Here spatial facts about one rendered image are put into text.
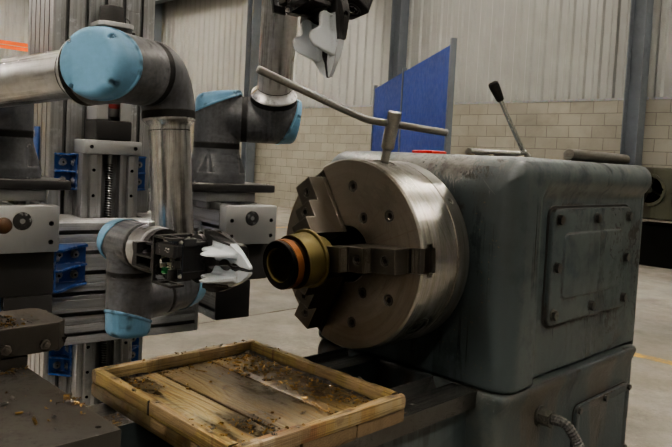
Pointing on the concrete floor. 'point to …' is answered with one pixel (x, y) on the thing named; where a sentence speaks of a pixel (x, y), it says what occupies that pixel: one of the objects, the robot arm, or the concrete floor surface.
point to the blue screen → (419, 102)
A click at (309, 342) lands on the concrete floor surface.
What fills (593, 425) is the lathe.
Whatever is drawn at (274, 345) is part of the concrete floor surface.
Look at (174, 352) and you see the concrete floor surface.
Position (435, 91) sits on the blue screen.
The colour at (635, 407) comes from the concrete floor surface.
